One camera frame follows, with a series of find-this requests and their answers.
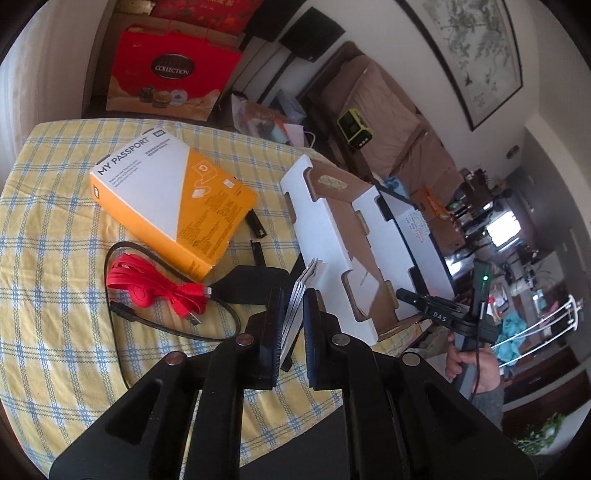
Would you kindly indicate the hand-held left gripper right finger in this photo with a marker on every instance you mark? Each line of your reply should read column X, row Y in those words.
column 310, row 337

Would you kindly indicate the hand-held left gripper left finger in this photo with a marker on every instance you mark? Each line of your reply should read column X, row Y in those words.
column 272, row 332

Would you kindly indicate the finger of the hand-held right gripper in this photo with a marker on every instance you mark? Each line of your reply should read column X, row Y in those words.
column 436, row 314

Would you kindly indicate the white paper booklet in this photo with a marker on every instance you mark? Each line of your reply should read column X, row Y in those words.
column 298, row 288

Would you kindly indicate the black portable drive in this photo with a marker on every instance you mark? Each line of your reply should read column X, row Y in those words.
column 254, row 284

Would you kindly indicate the white cardboard box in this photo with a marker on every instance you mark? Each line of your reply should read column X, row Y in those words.
column 323, row 230

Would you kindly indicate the orange and white box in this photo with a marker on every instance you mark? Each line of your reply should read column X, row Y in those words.
column 161, row 194

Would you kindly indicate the person's right forearm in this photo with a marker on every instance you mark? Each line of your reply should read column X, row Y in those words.
column 489, row 406

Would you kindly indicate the person's right hand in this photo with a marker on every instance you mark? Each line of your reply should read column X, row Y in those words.
column 485, row 369

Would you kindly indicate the teal cloth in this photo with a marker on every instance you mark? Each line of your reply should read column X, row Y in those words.
column 512, row 323

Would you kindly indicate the small black plastic piece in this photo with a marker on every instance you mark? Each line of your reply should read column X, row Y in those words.
column 257, row 225
column 257, row 251

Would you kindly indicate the white panel with black rim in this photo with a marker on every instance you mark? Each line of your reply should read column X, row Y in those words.
column 415, row 230

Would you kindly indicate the green potted plant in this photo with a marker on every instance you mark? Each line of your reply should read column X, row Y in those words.
column 538, row 436

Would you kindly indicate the green and black device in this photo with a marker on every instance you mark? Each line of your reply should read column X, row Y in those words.
column 358, row 129

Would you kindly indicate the brown sofa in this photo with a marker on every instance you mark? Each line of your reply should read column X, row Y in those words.
column 388, row 110

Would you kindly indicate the clear plastic bag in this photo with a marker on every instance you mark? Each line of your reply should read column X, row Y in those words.
column 258, row 120

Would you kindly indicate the yellow checked tablecloth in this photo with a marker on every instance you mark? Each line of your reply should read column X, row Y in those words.
column 55, row 230

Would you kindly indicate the framed flower painting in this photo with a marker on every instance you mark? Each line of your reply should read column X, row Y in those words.
column 475, row 46

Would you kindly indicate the white speaker stand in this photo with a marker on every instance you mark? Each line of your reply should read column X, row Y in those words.
column 263, row 69

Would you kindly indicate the red gift bag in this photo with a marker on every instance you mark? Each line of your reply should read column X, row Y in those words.
column 175, row 50

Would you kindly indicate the black speaker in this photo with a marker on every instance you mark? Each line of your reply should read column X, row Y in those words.
column 263, row 21
column 311, row 37

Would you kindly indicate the red gift box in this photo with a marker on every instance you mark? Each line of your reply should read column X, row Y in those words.
column 207, row 11

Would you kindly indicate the white curtain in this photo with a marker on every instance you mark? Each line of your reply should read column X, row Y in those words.
column 46, row 69

